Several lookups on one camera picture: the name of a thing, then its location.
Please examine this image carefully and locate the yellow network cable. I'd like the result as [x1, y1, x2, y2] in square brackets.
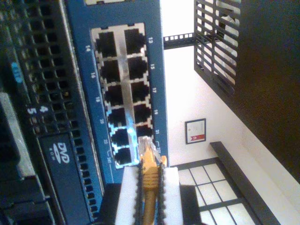
[138, 135, 168, 225]

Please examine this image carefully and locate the black framed grid window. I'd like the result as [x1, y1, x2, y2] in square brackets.
[174, 141, 281, 225]

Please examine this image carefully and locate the black rack server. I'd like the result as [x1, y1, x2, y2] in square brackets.
[0, 0, 106, 225]

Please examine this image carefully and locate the black lattice panel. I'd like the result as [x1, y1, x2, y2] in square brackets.
[194, 0, 242, 97]

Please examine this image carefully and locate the black framed wall picture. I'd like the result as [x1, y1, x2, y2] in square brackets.
[184, 118, 207, 145]

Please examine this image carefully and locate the black perforated rack post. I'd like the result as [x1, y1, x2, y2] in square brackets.
[163, 32, 195, 50]

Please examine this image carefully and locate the blue network switch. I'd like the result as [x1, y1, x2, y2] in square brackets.
[65, 0, 170, 185]

